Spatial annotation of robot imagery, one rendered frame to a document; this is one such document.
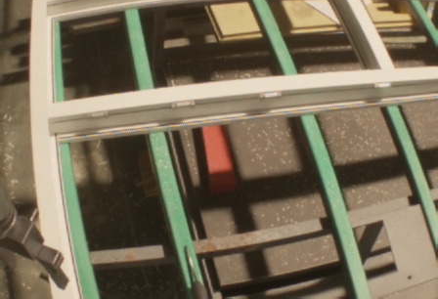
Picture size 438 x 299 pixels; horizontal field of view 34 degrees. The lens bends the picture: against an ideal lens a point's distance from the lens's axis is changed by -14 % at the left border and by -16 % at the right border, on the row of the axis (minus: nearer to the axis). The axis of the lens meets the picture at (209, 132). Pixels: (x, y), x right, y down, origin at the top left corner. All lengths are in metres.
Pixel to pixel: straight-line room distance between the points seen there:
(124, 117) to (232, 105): 0.23
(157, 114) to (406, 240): 0.64
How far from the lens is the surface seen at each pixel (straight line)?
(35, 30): 1.92
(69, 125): 1.74
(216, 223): 1.96
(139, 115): 1.74
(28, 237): 1.15
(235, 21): 2.35
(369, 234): 1.82
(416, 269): 1.66
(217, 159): 2.02
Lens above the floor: 2.23
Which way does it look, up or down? 51 degrees down
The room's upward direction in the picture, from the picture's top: 5 degrees clockwise
